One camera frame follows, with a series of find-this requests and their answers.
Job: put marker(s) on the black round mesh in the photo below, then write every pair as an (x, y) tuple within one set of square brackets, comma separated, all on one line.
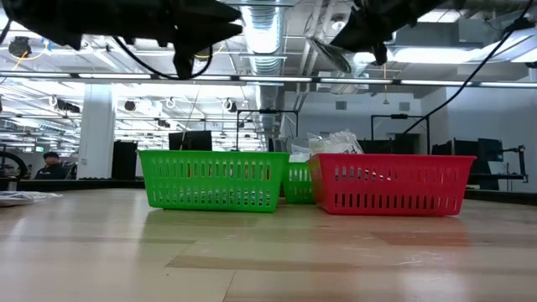
[(25, 198), (335, 63)]

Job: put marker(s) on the black monitor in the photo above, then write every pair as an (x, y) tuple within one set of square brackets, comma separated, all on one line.
[(191, 140)]

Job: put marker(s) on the green plastic slotted basket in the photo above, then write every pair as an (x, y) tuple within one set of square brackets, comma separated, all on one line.
[(210, 180), (298, 184)]

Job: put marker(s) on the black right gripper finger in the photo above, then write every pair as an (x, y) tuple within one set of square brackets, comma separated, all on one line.
[(381, 53), (358, 40)]

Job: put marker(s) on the black round wheel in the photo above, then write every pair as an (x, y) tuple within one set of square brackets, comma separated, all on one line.
[(12, 157)]

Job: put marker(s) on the black cabinet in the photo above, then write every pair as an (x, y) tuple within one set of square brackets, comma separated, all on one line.
[(124, 157)]

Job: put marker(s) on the clear vanity pack bag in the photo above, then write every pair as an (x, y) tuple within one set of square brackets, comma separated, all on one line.
[(335, 144)]

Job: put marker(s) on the red plastic slotted basket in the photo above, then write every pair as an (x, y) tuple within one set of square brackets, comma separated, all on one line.
[(390, 184)]

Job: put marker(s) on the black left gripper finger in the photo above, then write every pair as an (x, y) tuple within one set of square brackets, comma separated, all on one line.
[(210, 12), (205, 33)]

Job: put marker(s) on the black equipment rig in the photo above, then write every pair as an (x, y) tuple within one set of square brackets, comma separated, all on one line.
[(491, 151)]

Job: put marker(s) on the white pillar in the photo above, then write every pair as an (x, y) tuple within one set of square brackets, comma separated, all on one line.
[(96, 130)]

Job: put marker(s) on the black ceiling device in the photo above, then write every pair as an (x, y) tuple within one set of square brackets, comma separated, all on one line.
[(19, 46)]

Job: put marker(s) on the black metal frame stand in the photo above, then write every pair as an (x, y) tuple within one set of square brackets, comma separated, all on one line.
[(398, 116)]

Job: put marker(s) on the long ceiling light strip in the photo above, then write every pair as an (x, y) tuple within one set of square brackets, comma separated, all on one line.
[(113, 76)]

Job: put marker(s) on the person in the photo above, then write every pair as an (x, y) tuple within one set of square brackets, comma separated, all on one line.
[(51, 165)]

